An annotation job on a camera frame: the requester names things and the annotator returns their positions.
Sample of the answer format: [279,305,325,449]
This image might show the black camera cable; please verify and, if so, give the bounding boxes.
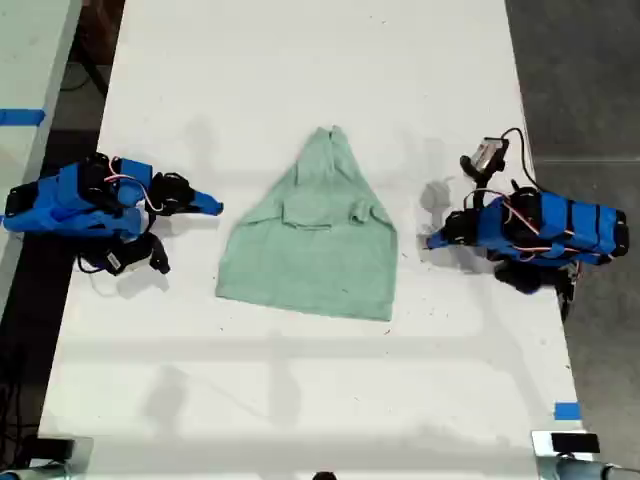
[74,252,109,275]
[501,127,537,194]

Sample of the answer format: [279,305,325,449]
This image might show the short black camera stalk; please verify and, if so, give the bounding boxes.
[459,154,494,209]
[146,232,173,275]

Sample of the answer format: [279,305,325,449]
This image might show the pale green t-shirt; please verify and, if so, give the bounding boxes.
[214,125,400,323]

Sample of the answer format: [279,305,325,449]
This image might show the silver black camera box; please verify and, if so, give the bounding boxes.
[472,137,510,174]

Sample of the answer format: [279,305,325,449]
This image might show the long blue tape strip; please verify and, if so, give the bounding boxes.
[0,107,47,126]

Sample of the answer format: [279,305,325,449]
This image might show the white side table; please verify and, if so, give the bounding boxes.
[0,0,84,301]

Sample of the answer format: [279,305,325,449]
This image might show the small black box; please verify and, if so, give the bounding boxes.
[34,437,76,459]
[549,433,600,454]

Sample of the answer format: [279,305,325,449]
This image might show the metal bracket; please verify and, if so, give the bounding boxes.
[530,429,640,480]
[0,435,95,480]

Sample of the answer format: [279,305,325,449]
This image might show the black camera box white label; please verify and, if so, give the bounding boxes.
[102,238,151,277]

